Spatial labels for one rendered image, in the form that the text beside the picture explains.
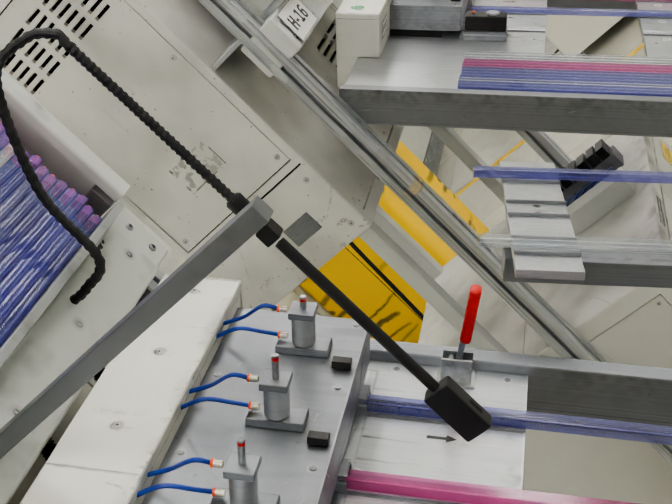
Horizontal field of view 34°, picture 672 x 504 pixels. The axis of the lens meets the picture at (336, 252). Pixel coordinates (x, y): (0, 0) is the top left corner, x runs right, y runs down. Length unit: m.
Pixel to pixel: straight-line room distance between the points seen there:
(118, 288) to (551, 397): 0.44
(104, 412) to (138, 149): 1.08
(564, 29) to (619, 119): 3.68
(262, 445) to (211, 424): 0.05
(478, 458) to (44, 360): 0.39
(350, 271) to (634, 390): 3.11
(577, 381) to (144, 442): 0.44
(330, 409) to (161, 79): 1.05
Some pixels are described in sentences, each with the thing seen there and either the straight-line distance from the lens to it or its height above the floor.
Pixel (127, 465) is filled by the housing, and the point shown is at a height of 1.26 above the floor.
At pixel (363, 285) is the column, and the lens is 4.20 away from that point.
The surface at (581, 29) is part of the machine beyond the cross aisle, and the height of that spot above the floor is 0.15.
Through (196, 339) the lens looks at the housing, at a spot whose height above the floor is 1.26.
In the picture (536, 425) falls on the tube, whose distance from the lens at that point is 1.04.
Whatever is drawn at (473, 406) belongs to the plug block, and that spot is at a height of 1.15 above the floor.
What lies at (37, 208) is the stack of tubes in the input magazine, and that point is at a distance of 1.04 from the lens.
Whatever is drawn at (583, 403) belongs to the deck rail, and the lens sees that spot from 1.13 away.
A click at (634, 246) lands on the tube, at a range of 1.19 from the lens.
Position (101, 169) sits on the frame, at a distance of 1.11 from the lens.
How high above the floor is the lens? 1.45
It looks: 13 degrees down
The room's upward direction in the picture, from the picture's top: 47 degrees counter-clockwise
